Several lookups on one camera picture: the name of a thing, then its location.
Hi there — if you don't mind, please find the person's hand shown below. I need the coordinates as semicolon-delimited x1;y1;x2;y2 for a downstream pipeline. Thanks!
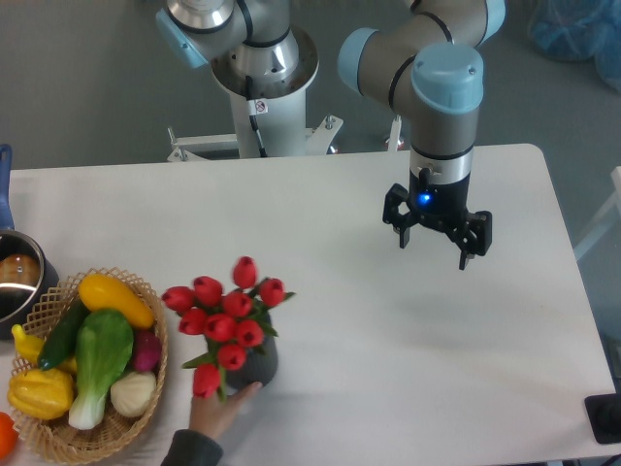
188;382;263;440

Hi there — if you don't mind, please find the dark green cucumber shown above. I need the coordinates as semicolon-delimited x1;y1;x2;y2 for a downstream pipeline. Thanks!
37;298;90;371

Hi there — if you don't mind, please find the small yellow banana pepper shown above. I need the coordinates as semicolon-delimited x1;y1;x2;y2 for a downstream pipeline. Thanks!
11;323;79;375

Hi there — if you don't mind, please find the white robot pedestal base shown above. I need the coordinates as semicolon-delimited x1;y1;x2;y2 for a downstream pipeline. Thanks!
168;25;343;162

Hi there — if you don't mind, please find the orange fruit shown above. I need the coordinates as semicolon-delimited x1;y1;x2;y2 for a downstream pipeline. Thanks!
0;412;18;459

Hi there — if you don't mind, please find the black cable on pedestal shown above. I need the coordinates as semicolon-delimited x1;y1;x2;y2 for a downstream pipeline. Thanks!
244;75;269;159

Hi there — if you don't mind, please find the grey sleeved forearm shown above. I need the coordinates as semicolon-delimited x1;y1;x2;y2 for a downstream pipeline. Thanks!
161;429;223;466

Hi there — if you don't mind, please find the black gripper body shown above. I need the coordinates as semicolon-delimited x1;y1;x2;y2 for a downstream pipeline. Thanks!
400;173;472;238

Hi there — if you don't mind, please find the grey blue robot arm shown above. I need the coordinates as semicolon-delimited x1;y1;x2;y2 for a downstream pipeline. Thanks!
155;1;506;263

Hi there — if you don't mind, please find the blue plastic bag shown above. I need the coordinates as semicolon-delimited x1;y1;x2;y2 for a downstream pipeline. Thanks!
527;1;620;91

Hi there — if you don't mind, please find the green bok choy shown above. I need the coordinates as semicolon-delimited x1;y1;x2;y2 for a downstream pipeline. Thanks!
68;309;134;430

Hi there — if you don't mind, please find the purple red radish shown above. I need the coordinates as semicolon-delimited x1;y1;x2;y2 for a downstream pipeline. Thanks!
131;330;162;372

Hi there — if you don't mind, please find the yellow bell pepper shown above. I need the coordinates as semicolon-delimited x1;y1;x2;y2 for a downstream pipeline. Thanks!
7;369;75;420

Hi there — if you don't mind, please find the white frame at right edge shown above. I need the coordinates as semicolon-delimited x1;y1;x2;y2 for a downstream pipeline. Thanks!
573;166;620;261

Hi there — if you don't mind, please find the black device at table edge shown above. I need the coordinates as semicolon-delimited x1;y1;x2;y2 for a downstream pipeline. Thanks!
584;393;621;445

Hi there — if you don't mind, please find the red tulip bouquet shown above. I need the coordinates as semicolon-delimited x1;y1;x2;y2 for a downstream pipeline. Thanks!
162;256;295;401

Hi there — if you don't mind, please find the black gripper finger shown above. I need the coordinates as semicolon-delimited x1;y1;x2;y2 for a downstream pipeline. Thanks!
382;183;418;249
447;211;493;271

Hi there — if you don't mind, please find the woven wicker basket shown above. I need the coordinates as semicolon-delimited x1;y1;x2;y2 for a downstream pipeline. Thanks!
9;267;169;465

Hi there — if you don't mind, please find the blue handled steel pot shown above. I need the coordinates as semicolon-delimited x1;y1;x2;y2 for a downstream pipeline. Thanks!
1;144;58;341

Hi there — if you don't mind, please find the white garlic bulb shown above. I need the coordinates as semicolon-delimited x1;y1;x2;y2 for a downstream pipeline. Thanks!
111;372;156;417

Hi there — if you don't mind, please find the yellow squash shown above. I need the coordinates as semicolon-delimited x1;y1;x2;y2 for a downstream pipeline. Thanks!
78;273;154;330

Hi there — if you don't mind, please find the dark grey ribbed vase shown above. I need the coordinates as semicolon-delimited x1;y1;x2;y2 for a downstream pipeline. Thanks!
226;314;278;389

